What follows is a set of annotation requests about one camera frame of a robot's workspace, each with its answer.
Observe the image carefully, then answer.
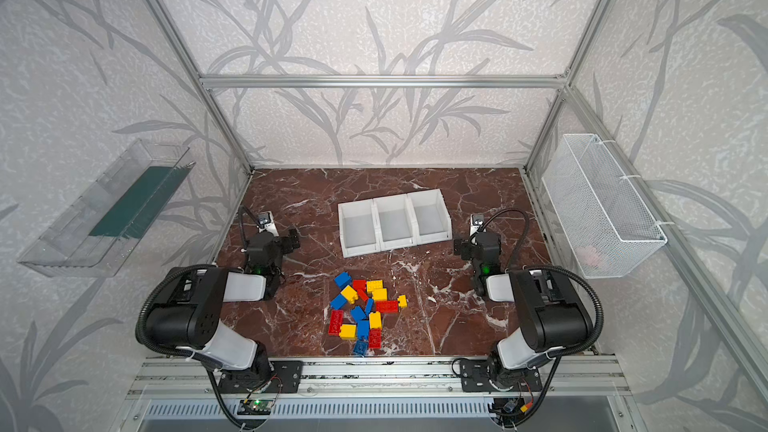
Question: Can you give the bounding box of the red lego brick long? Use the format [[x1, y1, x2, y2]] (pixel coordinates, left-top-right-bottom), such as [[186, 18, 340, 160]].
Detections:
[[328, 310, 344, 336]]

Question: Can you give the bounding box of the red lego brick small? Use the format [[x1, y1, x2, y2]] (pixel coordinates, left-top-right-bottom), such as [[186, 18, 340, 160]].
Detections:
[[352, 280, 367, 295]]

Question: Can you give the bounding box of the red lego brick bottom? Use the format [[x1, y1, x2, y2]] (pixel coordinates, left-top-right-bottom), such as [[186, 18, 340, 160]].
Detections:
[[368, 329, 382, 350]]

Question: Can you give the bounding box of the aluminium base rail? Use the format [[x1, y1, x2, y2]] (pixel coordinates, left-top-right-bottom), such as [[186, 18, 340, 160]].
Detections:
[[127, 355, 632, 400]]

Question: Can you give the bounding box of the clear plastic wall tray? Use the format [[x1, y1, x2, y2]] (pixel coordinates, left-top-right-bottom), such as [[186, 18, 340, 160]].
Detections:
[[18, 139, 195, 278]]

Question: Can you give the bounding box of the blue lego brick top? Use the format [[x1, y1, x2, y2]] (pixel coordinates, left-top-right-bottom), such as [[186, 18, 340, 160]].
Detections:
[[334, 272, 353, 290]]

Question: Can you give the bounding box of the right white bin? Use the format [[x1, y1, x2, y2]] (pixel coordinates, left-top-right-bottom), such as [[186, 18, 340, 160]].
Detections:
[[407, 189, 453, 245]]

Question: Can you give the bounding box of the yellow six-stud lego brick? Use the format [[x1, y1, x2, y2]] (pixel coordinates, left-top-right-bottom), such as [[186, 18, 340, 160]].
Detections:
[[366, 280, 384, 293]]

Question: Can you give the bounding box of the pink object in basket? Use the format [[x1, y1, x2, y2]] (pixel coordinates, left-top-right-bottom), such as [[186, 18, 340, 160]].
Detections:
[[576, 245, 604, 268]]

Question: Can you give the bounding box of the red eight-stud lego brick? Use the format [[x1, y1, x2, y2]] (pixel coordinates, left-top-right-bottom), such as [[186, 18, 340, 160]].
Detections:
[[375, 300, 400, 314]]

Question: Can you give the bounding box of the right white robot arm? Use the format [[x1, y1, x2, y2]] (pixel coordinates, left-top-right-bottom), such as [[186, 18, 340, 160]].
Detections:
[[453, 231, 605, 393]]

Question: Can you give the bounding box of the white wire mesh basket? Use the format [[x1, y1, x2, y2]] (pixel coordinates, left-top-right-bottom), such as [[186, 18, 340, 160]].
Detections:
[[542, 133, 667, 279]]

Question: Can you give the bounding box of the blue lego brick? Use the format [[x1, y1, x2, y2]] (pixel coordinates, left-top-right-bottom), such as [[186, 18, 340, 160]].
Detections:
[[350, 306, 368, 323], [334, 272, 353, 290], [330, 294, 348, 310], [356, 320, 370, 341], [353, 339, 368, 357]]

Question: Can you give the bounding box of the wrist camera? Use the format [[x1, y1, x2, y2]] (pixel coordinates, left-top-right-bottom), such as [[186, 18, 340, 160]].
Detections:
[[257, 211, 279, 237], [469, 213, 485, 236]]

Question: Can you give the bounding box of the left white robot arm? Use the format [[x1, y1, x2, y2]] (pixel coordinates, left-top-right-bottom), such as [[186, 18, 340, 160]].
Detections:
[[135, 228, 303, 394]]

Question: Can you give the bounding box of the green circuit board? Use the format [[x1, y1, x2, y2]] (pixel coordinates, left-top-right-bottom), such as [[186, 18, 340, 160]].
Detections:
[[237, 399, 275, 416]]

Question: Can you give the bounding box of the blue lego brick bottom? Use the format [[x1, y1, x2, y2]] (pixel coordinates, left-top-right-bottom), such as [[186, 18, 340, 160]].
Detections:
[[353, 339, 368, 357]]

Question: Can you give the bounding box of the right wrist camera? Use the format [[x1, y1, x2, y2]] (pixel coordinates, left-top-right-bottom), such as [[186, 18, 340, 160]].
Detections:
[[469, 213, 485, 236]]

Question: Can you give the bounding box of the white bin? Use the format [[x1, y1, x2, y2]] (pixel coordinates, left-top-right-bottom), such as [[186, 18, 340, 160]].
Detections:
[[407, 189, 453, 245], [373, 195, 415, 250], [338, 200, 380, 258]]

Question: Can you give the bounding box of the left white bin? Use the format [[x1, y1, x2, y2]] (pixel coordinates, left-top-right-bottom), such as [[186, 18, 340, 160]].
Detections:
[[338, 200, 380, 258]]

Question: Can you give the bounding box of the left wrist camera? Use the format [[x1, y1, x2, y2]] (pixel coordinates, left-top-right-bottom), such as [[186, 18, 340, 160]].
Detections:
[[257, 211, 279, 237]]

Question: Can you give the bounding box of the middle white bin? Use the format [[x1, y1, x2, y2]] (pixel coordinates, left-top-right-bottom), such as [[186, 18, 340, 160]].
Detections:
[[373, 195, 415, 250]]

